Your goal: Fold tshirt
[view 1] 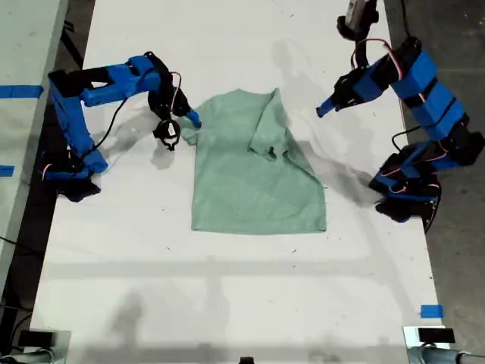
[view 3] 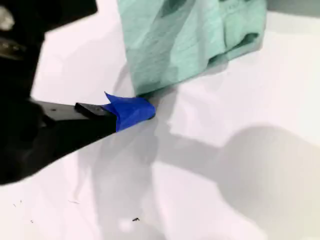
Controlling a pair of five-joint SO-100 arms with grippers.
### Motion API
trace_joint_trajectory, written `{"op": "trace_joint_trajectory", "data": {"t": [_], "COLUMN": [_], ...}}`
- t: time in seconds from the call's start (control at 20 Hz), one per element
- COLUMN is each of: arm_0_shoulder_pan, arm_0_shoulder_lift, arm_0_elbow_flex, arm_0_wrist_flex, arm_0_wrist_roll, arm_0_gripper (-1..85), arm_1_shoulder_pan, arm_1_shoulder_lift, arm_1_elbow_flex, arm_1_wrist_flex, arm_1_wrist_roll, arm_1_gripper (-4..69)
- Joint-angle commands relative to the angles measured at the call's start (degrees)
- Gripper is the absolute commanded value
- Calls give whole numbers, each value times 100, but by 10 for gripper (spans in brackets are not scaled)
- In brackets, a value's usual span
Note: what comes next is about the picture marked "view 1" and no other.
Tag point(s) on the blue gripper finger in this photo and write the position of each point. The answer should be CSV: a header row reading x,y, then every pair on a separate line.
x,y
193,118
326,107

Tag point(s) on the pale green T-shirt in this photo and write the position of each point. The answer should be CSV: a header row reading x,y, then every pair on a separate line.
x,y
235,182

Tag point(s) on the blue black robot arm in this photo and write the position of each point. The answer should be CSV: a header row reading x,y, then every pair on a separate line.
x,y
72,125
428,83

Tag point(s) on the long blue tape strip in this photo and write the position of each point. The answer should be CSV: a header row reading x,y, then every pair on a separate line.
x,y
20,91

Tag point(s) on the small black block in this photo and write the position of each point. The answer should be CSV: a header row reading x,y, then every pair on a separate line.
x,y
246,361

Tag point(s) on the small black box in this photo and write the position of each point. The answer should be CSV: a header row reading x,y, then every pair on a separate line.
x,y
36,338
435,335

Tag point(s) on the grey blue tube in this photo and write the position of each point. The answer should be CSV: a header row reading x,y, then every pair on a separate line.
x,y
30,356
435,356

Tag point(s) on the black camera box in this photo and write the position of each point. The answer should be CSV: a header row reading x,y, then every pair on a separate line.
x,y
171,130
358,15

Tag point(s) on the black camera stalk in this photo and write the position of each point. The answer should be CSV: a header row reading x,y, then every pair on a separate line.
x,y
362,53

